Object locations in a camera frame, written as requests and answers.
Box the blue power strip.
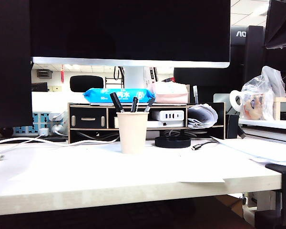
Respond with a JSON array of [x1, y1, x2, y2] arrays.
[[13, 112, 65, 136]]

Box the white tape roll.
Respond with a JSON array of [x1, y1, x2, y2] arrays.
[[230, 90, 245, 112]]

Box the black pen with grey cap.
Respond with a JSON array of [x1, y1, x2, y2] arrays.
[[143, 97, 156, 113]]

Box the white table leg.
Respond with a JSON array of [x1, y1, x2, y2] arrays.
[[246, 190, 283, 212]]

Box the white neighbouring desk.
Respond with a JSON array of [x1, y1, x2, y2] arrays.
[[238, 117, 286, 144]]

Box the grey cable bundle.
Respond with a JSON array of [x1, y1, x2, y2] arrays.
[[75, 130, 121, 142]]

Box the light wooden monitor riser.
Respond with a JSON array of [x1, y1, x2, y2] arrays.
[[273, 96, 286, 121]]

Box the black round tray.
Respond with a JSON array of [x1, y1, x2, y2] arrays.
[[154, 135, 192, 148]]

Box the clear plastic snack bag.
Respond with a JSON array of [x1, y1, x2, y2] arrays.
[[241, 65, 286, 121]]

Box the beige paper cup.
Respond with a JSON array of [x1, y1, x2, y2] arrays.
[[116, 111, 150, 155]]

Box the brown cardboard box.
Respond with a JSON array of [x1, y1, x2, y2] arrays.
[[215, 194, 245, 218]]

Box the black chair headrest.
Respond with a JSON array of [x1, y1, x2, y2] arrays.
[[69, 75, 104, 93]]

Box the thin white cable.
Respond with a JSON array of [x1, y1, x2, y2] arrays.
[[49, 137, 121, 146]]

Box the white paper sheet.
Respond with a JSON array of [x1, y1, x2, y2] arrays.
[[14, 144, 227, 184]]

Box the pink tissue pack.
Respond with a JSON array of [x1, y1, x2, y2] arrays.
[[149, 81, 189, 104]]

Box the blue wet wipes pack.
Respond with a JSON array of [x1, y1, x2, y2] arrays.
[[82, 87, 156, 104]]

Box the printed paper stack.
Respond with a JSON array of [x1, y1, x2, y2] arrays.
[[211, 135, 286, 167]]

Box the white flat device box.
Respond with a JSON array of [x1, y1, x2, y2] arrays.
[[114, 116, 184, 128]]

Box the black wooden desk organizer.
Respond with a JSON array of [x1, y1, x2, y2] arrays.
[[68, 102, 226, 144]]

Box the grey wall unit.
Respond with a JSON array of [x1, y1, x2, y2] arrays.
[[36, 69, 52, 78]]

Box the black metal rack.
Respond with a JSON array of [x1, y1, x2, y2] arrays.
[[105, 66, 125, 89]]

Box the grey desk divider panel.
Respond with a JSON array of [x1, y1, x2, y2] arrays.
[[213, 93, 243, 115]]

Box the black USB cable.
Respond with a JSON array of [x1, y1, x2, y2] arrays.
[[192, 139, 219, 151]]

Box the black computer monitor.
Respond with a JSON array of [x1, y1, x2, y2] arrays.
[[0, 0, 33, 129], [264, 35, 286, 94]]

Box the black marker with white label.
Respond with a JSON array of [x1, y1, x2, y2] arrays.
[[109, 92, 125, 113]]

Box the white power plug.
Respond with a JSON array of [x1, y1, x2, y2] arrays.
[[49, 112, 64, 121], [51, 123, 69, 136]]

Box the rolled grey printed papers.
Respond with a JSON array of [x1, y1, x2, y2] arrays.
[[187, 103, 219, 129]]

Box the black AOC monitor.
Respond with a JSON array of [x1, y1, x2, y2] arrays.
[[230, 25, 265, 84]]

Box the white USB charger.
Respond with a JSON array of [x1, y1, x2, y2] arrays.
[[152, 109, 185, 121]]

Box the silver framed computer monitor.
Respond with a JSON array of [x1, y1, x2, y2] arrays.
[[30, 0, 231, 89]]

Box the black monitor rear panel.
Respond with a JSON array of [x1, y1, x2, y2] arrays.
[[174, 68, 245, 104]]

